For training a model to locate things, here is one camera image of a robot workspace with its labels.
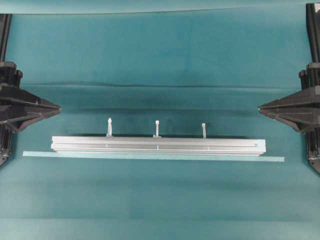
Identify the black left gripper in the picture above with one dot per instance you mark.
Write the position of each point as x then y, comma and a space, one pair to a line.
14, 105

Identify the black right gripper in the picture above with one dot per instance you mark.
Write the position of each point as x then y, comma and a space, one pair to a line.
306, 114

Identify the large silver metal rail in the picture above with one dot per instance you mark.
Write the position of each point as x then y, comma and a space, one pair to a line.
158, 148

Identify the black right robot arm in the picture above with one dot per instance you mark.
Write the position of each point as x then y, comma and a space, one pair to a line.
310, 77

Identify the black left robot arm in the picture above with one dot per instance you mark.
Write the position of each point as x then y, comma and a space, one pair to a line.
11, 75

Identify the light green tape strip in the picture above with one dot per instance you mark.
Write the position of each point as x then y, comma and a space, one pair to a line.
37, 154

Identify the white cable tie left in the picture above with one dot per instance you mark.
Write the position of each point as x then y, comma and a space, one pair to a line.
109, 128

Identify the white cable tie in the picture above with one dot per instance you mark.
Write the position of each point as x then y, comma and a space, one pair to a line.
109, 128
204, 130
156, 135

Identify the white cable tie right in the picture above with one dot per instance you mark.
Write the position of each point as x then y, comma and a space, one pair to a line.
204, 130

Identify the white cable tie middle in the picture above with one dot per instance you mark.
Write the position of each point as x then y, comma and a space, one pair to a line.
156, 135

